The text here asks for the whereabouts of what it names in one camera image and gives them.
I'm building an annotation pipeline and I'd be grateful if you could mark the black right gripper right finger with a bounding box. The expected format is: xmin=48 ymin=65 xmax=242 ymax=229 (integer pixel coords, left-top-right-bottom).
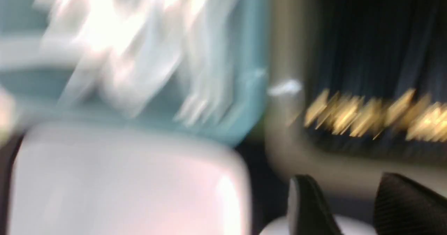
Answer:
xmin=373 ymin=173 xmax=447 ymax=235

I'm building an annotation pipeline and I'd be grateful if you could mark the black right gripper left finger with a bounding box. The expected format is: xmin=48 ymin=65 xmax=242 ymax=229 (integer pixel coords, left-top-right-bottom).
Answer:
xmin=288 ymin=175 xmax=342 ymax=235

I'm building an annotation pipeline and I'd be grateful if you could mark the large white rice plate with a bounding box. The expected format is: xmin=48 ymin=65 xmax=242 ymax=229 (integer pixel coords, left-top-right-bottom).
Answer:
xmin=1 ymin=123 xmax=252 ymax=235

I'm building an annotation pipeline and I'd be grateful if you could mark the black serving tray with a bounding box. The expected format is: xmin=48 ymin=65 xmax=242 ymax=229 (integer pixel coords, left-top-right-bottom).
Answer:
xmin=0 ymin=134 xmax=373 ymax=235

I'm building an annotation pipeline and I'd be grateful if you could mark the brown plastic chopstick bin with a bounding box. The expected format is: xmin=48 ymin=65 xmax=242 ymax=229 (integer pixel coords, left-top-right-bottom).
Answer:
xmin=265 ymin=0 xmax=446 ymax=197

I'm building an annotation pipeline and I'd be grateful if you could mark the pile of black chopsticks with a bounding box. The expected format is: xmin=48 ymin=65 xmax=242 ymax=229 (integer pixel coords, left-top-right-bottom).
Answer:
xmin=303 ymin=0 xmax=446 ymax=152

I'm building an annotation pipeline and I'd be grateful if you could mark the teal plastic spoon bin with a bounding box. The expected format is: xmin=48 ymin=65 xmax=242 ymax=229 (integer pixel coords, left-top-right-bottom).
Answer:
xmin=1 ymin=0 xmax=270 ymax=146

